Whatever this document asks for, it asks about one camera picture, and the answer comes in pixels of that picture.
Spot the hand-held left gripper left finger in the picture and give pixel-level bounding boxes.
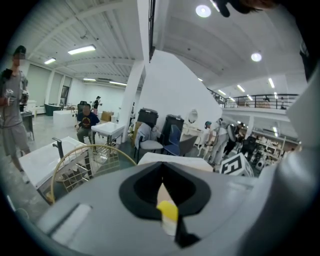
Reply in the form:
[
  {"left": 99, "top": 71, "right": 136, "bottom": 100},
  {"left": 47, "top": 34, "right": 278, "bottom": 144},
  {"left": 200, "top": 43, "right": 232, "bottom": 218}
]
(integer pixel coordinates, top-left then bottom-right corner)
[{"left": 37, "top": 161, "right": 177, "bottom": 256}]

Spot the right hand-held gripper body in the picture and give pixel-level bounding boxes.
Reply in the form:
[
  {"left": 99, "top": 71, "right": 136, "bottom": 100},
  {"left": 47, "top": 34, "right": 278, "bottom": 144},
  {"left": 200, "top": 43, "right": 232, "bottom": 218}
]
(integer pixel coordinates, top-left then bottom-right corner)
[{"left": 219, "top": 152, "right": 255, "bottom": 177}]

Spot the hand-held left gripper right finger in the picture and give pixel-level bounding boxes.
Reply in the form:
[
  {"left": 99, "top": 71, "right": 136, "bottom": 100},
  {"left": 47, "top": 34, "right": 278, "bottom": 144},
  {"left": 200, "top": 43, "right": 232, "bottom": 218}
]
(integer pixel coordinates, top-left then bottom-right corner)
[{"left": 162, "top": 161, "right": 260, "bottom": 256}]

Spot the yellow banana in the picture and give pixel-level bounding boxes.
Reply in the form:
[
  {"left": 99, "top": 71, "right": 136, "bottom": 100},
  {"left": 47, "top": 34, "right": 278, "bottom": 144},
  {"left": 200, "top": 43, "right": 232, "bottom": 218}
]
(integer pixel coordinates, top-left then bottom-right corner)
[{"left": 155, "top": 200, "right": 180, "bottom": 222}]

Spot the white plate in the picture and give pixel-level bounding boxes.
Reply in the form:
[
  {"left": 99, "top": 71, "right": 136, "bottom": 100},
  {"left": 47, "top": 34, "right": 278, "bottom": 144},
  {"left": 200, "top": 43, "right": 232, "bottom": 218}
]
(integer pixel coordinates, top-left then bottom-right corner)
[{"left": 161, "top": 215, "right": 179, "bottom": 237}]

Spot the dark gray shell chair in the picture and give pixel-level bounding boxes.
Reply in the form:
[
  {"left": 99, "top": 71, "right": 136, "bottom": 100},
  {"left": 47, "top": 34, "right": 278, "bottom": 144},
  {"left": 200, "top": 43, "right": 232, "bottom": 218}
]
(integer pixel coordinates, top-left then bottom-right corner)
[{"left": 178, "top": 135, "right": 199, "bottom": 157}]

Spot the white vanity table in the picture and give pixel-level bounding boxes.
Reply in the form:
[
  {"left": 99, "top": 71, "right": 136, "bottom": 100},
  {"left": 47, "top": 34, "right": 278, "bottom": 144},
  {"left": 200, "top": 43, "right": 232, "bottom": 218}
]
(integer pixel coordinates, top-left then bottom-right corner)
[{"left": 179, "top": 108, "right": 205, "bottom": 151}]

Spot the blue chair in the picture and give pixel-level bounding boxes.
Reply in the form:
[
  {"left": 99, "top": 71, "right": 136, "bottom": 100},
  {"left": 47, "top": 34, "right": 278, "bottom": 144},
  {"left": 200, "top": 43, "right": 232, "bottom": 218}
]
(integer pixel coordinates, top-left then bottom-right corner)
[{"left": 163, "top": 124, "right": 182, "bottom": 157}]

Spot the black faucet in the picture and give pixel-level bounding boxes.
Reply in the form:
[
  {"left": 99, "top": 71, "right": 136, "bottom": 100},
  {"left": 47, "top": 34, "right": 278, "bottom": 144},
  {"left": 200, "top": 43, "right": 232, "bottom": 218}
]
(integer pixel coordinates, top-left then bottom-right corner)
[{"left": 51, "top": 137, "right": 65, "bottom": 160}]

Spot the black balcony railing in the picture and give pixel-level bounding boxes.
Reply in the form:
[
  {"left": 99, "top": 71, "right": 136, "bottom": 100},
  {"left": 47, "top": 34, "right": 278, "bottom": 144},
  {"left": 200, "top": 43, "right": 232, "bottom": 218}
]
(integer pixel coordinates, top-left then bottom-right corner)
[{"left": 207, "top": 87, "right": 300, "bottom": 110}]

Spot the black suitcase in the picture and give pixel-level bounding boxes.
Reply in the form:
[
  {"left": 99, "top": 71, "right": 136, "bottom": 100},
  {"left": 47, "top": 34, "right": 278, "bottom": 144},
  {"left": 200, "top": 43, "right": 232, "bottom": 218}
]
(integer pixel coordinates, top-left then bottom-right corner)
[
  {"left": 137, "top": 107, "right": 160, "bottom": 127},
  {"left": 160, "top": 114, "right": 185, "bottom": 147}
]

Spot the black office chair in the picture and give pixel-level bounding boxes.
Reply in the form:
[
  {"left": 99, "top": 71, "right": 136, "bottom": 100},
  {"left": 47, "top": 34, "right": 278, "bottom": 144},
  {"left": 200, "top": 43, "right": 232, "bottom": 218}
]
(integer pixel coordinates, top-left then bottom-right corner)
[{"left": 76, "top": 100, "right": 91, "bottom": 119}]

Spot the dark green bathtub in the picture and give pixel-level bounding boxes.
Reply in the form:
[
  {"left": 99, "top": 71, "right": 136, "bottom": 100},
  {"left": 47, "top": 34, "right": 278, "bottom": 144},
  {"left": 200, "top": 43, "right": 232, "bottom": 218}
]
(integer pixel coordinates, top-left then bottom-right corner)
[{"left": 44, "top": 102, "right": 65, "bottom": 117}]

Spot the person's black shirt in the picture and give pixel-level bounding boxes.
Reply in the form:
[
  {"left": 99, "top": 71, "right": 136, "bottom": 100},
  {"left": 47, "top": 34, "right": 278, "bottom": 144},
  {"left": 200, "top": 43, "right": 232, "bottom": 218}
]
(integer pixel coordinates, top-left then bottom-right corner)
[{"left": 298, "top": 37, "right": 320, "bottom": 83}]

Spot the gold wire chair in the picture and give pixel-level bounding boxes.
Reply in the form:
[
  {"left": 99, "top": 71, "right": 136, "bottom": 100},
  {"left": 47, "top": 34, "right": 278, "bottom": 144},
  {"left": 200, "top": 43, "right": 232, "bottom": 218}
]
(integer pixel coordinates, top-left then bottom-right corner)
[{"left": 50, "top": 144, "right": 137, "bottom": 205}]

